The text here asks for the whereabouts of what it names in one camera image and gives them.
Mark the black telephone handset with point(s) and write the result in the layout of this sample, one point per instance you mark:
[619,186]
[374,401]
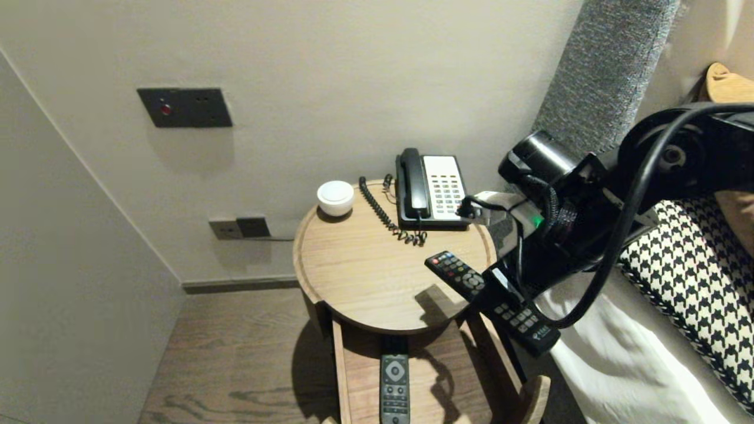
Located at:
[413,182]

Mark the wooden nightstand drawer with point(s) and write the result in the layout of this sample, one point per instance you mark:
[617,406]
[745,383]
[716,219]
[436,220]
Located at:
[459,383]

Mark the beige padded headboard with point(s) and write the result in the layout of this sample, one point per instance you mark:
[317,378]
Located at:
[707,29]

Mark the dark wall socket panel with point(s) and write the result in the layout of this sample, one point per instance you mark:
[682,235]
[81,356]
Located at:
[194,108]

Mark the wooden baseboard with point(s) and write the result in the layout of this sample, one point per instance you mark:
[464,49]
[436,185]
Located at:
[235,285]

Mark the white bed sheet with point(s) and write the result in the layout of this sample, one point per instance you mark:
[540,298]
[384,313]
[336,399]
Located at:
[618,383]

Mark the grey fabric headboard panel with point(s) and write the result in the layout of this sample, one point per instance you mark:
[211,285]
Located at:
[601,59]

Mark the black remote with coloured buttons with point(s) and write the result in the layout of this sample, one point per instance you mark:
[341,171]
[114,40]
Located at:
[456,272]

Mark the grey and black wall outlet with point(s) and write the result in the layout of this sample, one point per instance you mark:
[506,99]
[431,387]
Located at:
[235,228]

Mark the grey fabric bed base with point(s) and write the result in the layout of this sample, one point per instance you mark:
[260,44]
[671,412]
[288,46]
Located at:
[559,406]

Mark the black white houndstooth pillow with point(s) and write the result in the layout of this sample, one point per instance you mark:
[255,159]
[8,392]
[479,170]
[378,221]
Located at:
[695,277]

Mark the round wooden nightstand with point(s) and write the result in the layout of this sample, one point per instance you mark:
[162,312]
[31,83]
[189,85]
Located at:
[377,271]

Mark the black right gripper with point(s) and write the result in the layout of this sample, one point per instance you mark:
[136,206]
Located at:
[542,265]

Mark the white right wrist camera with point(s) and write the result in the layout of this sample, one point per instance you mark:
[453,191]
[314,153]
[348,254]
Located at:
[506,206]

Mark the mustard yellow pillow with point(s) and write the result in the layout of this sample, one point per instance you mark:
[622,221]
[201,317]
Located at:
[730,88]

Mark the black white desk telephone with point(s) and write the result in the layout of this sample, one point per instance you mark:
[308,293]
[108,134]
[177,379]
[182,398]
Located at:
[445,191]

